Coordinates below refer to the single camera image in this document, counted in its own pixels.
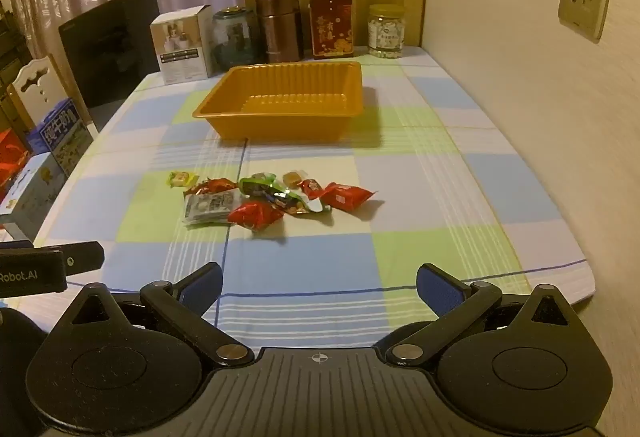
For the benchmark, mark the red bag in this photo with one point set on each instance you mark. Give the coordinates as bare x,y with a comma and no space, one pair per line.
12,162

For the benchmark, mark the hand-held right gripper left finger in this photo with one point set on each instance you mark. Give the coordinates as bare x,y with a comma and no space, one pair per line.
202,289

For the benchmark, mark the small red snack packet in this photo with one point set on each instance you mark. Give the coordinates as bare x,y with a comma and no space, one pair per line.
311,188

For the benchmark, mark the clear brown candy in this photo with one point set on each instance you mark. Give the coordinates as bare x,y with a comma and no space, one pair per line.
292,178

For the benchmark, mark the green brown candy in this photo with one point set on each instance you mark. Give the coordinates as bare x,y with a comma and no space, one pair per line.
256,185

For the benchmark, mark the long silver green snack packet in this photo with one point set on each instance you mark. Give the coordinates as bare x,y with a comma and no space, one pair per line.
300,206

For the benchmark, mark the red gold gift box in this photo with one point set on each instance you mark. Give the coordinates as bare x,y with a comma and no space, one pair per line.
331,29

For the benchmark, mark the green glass jar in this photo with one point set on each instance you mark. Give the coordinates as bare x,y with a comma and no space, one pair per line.
232,42

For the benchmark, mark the white chair back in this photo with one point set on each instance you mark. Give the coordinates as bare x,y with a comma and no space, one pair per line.
37,87

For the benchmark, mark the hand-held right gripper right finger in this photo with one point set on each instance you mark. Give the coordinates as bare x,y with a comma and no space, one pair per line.
440,289

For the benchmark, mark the orange plastic tray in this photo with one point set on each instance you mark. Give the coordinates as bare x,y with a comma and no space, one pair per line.
280,127

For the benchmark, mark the clear plastic nut jar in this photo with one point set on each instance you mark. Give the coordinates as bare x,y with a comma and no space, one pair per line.
386,34

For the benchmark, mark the grey clear snack packet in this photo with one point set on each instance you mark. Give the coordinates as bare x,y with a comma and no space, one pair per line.
210,208

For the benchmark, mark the dark blue printed carton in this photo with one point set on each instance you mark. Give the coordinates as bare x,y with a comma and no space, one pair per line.
60,137

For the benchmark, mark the yellow candy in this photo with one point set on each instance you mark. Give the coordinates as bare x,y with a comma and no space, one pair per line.
181,178

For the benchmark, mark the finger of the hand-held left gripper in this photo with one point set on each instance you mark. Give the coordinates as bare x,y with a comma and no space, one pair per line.
85,257

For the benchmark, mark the white cardboard product box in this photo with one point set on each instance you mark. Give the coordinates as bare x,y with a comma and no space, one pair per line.
182,42

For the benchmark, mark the black flat monitor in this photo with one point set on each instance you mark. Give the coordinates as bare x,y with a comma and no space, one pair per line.
110,47

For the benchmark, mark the crinkled red gold snack packet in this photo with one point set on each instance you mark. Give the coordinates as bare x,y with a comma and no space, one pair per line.
212,187

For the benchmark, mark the large beige wall socket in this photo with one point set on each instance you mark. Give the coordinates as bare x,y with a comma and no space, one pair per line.
582,2

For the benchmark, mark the brown metal thermos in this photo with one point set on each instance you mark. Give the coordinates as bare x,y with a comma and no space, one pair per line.
277,27

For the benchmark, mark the light blue carton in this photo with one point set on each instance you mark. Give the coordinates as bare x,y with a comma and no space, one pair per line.
32,197

